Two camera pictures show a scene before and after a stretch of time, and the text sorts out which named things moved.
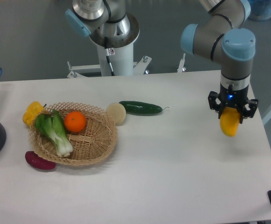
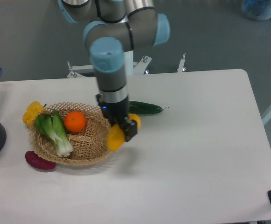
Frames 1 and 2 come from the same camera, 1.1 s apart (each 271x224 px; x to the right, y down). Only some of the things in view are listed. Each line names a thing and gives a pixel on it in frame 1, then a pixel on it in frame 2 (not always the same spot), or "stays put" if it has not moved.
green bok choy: [52, 127] stays put
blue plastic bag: [264, 10] stays put
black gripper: [230, 97] to [115, 113]
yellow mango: [229, 119] to [116, 137]
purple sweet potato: [37, 161] stays put
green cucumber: [137, 108] stays put
